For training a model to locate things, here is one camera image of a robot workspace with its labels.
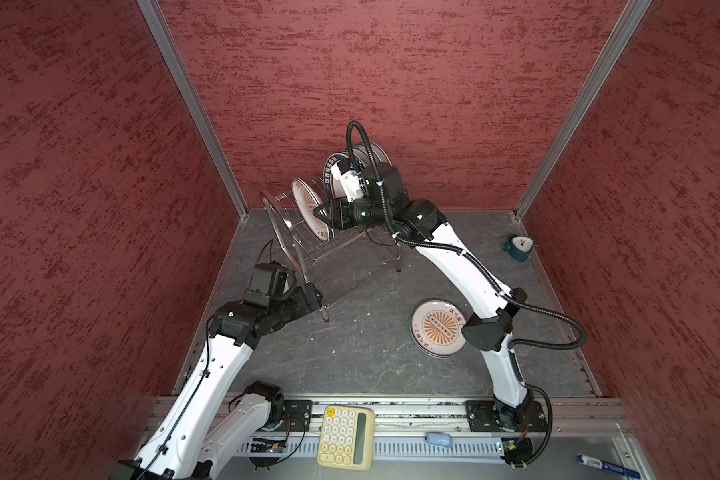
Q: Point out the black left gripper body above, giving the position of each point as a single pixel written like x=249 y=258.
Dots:
x=293 y=306

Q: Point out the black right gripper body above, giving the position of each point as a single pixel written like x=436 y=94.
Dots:
x=360 y=212

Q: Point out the orange patterned plate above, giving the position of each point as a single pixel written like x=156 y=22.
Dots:
x=436 y=327
x=307 y=200

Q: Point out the stainless steel dish rack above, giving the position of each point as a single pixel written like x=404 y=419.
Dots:
x=340 y=266

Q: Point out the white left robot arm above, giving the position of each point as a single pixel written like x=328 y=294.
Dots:
x=188 y=444

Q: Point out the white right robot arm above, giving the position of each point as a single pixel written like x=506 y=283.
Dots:
x=375 y=196

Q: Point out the red green rimmed plate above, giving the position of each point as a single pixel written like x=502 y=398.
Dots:
x=331 y=176

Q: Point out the yellow calculator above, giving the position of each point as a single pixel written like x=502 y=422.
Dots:
x=347 y=438

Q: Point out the left circuit board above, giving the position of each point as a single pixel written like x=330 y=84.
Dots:
x=269 y=446

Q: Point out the circuit board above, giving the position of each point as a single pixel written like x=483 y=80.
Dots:
x=507 y=445
x=269 y=446

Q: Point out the green white alarm clock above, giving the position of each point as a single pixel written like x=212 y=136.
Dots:
x=519 y=247

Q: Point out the right circuit board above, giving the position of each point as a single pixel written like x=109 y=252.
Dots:
x=507 y=445

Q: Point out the blue white marker pen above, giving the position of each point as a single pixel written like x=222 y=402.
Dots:
x=608 y=467

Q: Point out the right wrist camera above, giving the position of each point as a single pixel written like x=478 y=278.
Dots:
x=351 y=181

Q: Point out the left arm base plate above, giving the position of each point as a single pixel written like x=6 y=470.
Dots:
x=291 y=415

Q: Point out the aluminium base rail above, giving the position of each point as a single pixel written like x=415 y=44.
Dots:
x=437 y=428

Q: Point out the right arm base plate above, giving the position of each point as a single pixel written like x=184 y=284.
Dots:
x=490 y=416

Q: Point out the aluminium corner post left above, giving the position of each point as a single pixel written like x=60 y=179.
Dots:
x=168 y=47

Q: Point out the aluminium corner post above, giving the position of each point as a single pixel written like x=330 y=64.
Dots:
x=627 y=23
x=168 y=47

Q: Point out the aluminium corner post right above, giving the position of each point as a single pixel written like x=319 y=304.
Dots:
x=627 y=23

